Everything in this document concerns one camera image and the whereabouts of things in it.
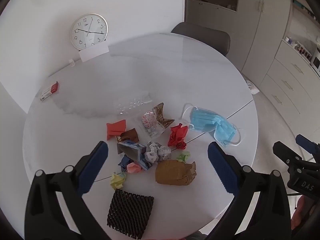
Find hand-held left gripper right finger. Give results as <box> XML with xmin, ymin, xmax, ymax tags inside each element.
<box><xmin>207</xmin><ymin>141</ymin><xmax>293</xmax><ymax>240</ymax></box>

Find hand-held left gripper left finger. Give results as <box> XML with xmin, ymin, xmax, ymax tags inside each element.
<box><xmin>24</xmin><ymin>141</ymin><xmax>110</xmax><ymax>240</ymax></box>

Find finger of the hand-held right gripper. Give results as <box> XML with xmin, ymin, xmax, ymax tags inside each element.
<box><xmin>295</xmin><ymin>134</ymin><xmax>320</xmax><ymax>160</ymax></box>
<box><xmin>272</xmin><ymin>141</ymin><xmax>304</xmax><ymax>173</ymax></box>

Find orange paper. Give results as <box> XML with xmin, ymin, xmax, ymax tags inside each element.
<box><xmin>106</xmin><ymin>119</ymin><xmax>127</xmax><ymax>140</ymax></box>

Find dark brown wrapper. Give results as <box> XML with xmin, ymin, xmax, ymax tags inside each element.
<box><xmin>116</xmin><ymin>128</ymin><xmax>139</xmax><ymax>143</ymax></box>

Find red paper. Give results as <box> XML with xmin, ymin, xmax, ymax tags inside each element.
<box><xmin>167</xmin><ymin>123</ymin><xmax>188</xmax><ymax>150</ymax></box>

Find clear plastic bottle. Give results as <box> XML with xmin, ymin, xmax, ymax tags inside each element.
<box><xmin>112</xmin><ymin>92</ymin><xmax>152</xmax><ymax>117</ymax></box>

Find brown patterned wrapper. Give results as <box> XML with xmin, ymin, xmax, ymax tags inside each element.
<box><xmin>152</xmin><ymin>102</ymin><xmax>175</xmax><ymax>128</ymax></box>

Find yellow crumpled paper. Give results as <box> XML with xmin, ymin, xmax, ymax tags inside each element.
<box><xmin>110</xmin><ymin>172</ymin><xmax>127</xmax><ymax>190</ymax></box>

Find blue printed wrapper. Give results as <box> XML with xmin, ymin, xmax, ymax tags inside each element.
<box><xmin>118</xmin><ymin>154</ymin><xmax>135</xmax><ymax>172</ymax></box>

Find pink paper ball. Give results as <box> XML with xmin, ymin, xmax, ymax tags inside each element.
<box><xmin>127</xmin><ymin>162</ymin><xmax>142</xmax><ymax>173</ymax></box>

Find blue and grey carton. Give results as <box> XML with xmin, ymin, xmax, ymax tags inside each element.
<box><xmin>116</xmin><ymin>141</ymin><xmax>147</xmax><ymax>161</ymax></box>

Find green paper ball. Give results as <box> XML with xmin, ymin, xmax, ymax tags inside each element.
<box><xmin>176</xmin><ymin>151</ymin><xmax>190</xmax><ymax>163</ymax></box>

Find blue face mask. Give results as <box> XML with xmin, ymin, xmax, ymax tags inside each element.
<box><xmin>181</xmin><ymin>103</ymin><xmax>244</xmax><ymax>147</ymax></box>

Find brown cardboard piece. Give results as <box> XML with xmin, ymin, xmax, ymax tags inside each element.
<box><xmin>155</xmin><ymin>159</ymin><xmax>197</xmax><ymax>186</ymax></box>

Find black foam net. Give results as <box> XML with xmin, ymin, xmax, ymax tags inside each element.
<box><xmin>107</xmin><ymin>189</ymin><xmax>154</xmax><ymax>240</ymax></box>

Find white drawer cabinet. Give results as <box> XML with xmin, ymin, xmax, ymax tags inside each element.
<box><xmin>260</xmin><ymin>39</ymin><xmax>320</xmax><ymax>130</ymax></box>

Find printed clear plastic bag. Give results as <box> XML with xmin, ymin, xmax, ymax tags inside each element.
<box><xmin>137</xmin><ymin>107</ymin><xmax>167</xmax><ymax>138</ymax></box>

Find white crumpled paper on floor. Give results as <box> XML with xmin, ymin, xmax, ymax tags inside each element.
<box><xmin>246</xmin><ymin>80</ymin><xmax>260</xmax><ymax>95</ymax></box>

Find red and white box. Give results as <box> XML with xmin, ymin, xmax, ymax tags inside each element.
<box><xmin>40</xmin><ymin>81</ymin><xmax>60</xmax><ymax>101</ymax></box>

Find white dish rack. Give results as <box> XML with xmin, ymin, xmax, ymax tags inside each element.
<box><xmin>295</xmin><ymin>41</ymin><xmax>314</xmax><ymax>60</ymax></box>

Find white paper card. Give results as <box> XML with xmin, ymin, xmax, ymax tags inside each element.
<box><xmin>78</xmin><ymin>44</ymin><xmax>110</xmax><ymax>63</ymax></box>

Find dark grey chair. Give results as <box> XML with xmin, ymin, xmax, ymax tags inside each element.
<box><xmin>170</xmin><ymin>22</ymin><xmax>230</xmax><ymax>57</ymax></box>

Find grey tall cabinet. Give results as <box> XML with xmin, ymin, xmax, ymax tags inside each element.
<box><xmin>184</xmin><ymin>0</ymin><xmax>294</xmax><ymax>73</ymax></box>

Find white wall shelf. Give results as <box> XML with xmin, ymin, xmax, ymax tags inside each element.
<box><xmin>285</xmin><ymin>0</ymin><xmax>320</xmax><ymax>43</ymax></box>

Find silver round wall clock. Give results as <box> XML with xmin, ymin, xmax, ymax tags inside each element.
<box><xmin>70</xmin><ymin>13</ymin><xmax>109</xmax><ymax>51</ymax></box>

